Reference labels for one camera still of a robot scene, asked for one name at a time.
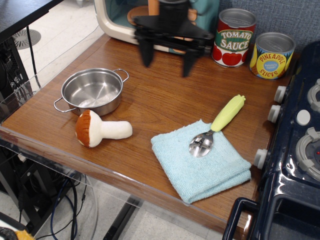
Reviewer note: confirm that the dark blue toy stove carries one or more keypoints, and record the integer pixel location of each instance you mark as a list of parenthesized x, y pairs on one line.
[(288, 204)]

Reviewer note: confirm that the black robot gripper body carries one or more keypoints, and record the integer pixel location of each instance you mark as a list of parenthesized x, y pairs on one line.
[(171, 26)]

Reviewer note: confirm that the pineapple slices can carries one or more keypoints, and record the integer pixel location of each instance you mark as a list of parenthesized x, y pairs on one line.
[(272, 54)]

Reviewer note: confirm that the spoon with yellow corn handle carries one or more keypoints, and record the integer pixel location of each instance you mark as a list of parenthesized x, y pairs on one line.
[(203, 143)]

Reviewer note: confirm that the plush brown white mushroom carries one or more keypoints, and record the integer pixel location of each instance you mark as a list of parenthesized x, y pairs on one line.
[(90, 130)]

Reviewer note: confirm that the light blue folded cloth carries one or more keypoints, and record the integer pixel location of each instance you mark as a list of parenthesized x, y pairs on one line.
[(197, 178)]

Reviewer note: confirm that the tomato sauce can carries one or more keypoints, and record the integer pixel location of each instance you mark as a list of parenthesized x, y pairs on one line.
[(233, 37)]

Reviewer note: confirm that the toy microwave cream and teal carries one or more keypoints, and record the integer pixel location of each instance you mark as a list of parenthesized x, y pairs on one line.
[(116, 17)]

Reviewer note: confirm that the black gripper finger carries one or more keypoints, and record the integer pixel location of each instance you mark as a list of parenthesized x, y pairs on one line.
[(189, 59), (146, 48)]

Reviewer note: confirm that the stainless steel pot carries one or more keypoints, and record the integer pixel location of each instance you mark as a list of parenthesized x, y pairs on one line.
[(96, 89)]

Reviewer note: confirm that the black desk at left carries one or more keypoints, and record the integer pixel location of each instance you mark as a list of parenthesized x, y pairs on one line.
[(15, 15)]

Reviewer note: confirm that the yellow object at corner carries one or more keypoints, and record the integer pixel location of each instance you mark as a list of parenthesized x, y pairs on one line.
[(10, 234)]

